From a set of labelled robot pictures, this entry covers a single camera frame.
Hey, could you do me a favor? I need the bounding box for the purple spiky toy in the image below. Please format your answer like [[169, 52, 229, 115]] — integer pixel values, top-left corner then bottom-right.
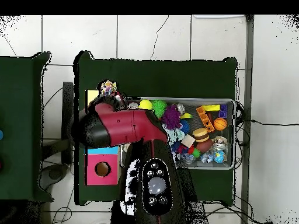
[[162, 104, 182, 131]]

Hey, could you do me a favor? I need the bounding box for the wooden box with three holes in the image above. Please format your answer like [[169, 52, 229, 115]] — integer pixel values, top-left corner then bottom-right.
[[84, 89, 123, 186]]

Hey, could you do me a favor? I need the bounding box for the green covered side table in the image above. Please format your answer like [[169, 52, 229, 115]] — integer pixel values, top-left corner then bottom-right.
[[0, 52, 54, 202]]

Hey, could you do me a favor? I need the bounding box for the blue spiky rubber ball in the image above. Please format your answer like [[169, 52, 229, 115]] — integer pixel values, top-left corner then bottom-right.
[[179, 119, 192, 135]]

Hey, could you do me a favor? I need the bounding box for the dark green table cloth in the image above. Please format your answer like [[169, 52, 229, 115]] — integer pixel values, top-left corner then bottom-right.
[[74, 50, 238, 206]]

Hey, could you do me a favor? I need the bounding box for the blue globe ball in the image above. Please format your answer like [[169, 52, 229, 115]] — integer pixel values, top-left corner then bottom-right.
[[213, 150, 227, 164]]

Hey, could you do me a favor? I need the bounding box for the yellow plastic block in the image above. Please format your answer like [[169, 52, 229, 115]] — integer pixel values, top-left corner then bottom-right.
[[201, 104, 221, 112]]

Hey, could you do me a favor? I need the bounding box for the brown burger toy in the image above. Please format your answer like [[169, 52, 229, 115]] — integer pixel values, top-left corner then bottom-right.
[[192, 127, 210, 143]]

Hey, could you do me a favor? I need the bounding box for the mint knitted cloth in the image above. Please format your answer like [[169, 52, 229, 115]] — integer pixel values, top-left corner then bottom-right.
[[163, 125, 186, 146]]

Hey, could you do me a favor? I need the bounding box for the clear mesh bin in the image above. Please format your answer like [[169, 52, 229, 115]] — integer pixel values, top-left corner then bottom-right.
[[119, 97, 236, 170]]

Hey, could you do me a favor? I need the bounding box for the yellow tennis ball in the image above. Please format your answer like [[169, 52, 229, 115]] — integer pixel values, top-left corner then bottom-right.
[[138, 99, 153, 110]]

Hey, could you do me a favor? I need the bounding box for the orange basketball toy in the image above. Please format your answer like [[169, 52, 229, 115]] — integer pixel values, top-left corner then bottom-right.
[[213, 117, 228, 131]]

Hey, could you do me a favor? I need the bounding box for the black stand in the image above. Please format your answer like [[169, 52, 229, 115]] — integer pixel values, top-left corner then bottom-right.
[[41, 81, 75, 165]]

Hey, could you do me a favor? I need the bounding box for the orange plastic brick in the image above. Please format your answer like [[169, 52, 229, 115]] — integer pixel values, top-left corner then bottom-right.
[[196, 105, 215, 133]]

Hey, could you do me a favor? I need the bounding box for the black cable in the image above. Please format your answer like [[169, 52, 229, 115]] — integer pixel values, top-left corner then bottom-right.
[[242, 118, 299, 127]]

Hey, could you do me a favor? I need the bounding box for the green spiky rubber ball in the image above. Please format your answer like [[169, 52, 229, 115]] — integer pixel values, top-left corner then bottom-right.
[[151, 100, 168, 118]]

